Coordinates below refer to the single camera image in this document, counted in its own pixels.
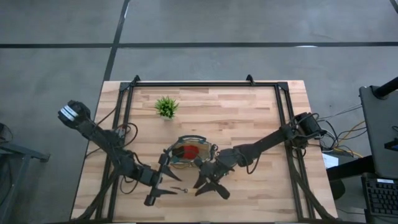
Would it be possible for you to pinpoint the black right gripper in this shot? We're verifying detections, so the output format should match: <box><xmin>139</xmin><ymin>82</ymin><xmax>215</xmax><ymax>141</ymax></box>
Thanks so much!
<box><xmin>193</xmin><ymin>156</ymin><xmax>236</xmax><ymax>200</ymax></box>

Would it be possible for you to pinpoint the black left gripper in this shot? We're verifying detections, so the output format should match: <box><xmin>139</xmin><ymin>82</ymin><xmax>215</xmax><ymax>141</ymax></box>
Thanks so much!
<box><xmin>136</xmin><ymin>164</ymin><xmax>183</xmax><ymax>207</ymax></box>

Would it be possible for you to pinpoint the beige green gardening bag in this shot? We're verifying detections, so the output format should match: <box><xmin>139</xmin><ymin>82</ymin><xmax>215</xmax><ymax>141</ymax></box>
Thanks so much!
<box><xmin>164</xmin><ymin>134</ymin><xmax>220</xmax><ymax>171</ymax></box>

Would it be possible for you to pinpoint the red cloth in bag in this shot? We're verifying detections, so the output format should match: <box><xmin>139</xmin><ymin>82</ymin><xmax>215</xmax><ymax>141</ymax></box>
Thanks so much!
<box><xmin>181</xmin><ymin>144</ymin><xmax>200</xmax><ymax>160</ymax></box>

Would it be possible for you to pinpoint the small green potted plant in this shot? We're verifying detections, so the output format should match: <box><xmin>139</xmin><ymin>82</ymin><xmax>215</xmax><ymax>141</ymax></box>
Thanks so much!
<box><xmin>154</xmin><ymin>95</ymin><xmax>180</xmax><ymax>121</ymax></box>

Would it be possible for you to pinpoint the white paper sheet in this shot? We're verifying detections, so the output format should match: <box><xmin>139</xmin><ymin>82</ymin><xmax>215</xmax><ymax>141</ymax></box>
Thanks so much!
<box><xmin>322</xmin><ymin>152</ymin><xmax>340</xmax><ymax>169</ymax></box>

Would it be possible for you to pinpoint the black stool base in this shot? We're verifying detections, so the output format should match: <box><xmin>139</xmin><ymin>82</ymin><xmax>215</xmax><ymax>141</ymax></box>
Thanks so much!
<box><xmin>328</xmin><ymin>179</ymin><xmax>346</xmax><ymax>200</ymax></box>

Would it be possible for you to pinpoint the black desk bar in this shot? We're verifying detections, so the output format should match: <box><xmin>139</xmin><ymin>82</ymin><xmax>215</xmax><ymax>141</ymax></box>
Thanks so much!
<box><xmin>325</xmin><ymin>154</ymin><xmax>376</xmax><ymax>182</ymax></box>

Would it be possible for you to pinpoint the grey side table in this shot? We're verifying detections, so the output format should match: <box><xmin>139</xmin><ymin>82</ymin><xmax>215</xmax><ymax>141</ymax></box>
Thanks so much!
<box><xmin>0</xmin><ymin>138</ymin><xmax>51</xmax><ymax>224</ymax></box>

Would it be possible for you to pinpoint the black keyboard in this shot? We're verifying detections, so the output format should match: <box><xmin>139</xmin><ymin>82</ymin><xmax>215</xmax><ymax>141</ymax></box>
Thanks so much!
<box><xmin>360</xmin><ymin>175</ymin><xmax>398</xmax><ymax>218</ymax></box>

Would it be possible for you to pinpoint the grey laptop lid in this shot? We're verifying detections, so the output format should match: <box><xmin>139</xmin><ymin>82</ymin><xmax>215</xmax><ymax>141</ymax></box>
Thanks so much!
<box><xmin>358</xmin><ymin>84</ymin><xmax>398</xmax><ymax>180</ymax></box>

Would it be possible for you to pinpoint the small black blue device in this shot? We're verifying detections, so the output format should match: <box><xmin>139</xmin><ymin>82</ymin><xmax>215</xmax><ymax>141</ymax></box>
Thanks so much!
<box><xmin>384</xmin><ymin>139</ymin><xmax>398</xmax><ymax>152</ymax></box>

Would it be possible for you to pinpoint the black pole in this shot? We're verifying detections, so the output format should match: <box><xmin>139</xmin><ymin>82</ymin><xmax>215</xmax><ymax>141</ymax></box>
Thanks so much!
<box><xmin>372</xmin><ymin>76</ymin><xmax>398</xmax><ymax>100</ymax></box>

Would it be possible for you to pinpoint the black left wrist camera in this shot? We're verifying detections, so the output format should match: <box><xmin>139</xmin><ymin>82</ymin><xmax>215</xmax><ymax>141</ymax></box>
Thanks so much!
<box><xmin>157</xmin><ymin>152</ymin><xmax>171</xmax><ymax>166</ymax></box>

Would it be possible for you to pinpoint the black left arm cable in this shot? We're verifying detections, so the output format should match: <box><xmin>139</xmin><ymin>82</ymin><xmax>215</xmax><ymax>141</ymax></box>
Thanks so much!
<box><xmin>85</xmin><ymin>107</ymin><xmax>139</xmax><ymax>195</ymax></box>

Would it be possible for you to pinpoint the black aluminium table frame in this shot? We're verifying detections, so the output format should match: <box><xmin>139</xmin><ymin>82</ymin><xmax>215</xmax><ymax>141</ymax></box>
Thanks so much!
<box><xmin>71</xmin><ymin>74</ymin><xmax>340</xmax><ymax>223</ymax></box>

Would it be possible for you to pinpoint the black cable bundle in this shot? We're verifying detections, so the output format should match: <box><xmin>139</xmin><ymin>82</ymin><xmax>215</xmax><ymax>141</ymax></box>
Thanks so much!
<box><xmin>317</xmin><ymin>104</ymin><xmax>368</xmax><ymax>158</ymax></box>

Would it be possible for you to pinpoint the yellow cable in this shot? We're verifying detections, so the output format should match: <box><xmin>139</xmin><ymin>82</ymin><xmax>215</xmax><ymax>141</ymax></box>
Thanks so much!
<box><xmin>332</xmin><ymin>119</ymin><xmax>368</xmax><ymax>159</ymax></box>

